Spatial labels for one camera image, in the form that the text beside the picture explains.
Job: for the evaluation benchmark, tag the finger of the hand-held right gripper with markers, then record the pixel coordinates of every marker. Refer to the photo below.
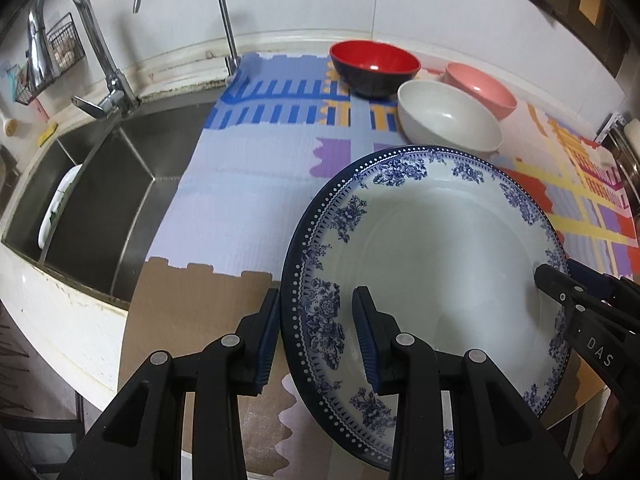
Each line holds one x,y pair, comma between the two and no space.
595,280
555,280

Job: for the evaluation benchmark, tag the yellow sponge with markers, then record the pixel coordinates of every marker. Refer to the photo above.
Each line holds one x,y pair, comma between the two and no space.
49,134

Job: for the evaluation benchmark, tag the large chrome faucet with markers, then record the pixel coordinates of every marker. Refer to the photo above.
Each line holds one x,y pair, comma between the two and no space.
112,95

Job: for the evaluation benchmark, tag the thin gooseneck faucet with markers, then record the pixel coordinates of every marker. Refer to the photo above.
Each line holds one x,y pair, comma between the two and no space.
227,25

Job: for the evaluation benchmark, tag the pink bowl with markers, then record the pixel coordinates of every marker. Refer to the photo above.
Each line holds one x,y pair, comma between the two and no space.
485,87

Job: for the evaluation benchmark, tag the colourful patterned mat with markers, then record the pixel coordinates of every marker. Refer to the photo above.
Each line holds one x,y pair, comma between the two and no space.
225,160

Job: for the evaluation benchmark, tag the stainless steel sink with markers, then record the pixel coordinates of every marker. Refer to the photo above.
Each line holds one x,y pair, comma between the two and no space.
115,200

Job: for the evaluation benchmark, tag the dark wooden window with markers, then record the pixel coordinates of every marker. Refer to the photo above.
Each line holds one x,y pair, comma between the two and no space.
607,25

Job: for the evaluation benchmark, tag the metal countertop rack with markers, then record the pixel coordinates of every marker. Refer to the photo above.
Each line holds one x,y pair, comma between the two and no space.
627,160

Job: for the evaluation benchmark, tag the yellow head brush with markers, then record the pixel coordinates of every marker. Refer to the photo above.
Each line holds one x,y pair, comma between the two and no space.
11,126

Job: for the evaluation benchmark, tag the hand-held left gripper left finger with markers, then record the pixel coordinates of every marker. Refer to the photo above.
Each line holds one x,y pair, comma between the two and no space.
265,350

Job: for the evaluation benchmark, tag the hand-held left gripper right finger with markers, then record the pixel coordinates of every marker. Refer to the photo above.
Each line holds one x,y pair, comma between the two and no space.
365,340

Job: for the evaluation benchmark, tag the white basin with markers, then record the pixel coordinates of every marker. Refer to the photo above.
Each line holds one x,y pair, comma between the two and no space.
57,200

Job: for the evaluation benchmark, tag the red and black bowl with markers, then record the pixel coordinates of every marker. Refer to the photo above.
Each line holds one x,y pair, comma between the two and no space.
375,57

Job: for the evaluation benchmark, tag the person's right hand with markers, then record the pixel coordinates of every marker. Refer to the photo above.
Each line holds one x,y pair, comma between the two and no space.
617,430

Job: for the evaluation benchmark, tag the white bowl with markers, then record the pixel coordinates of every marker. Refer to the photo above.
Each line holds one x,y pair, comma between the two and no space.
445,115

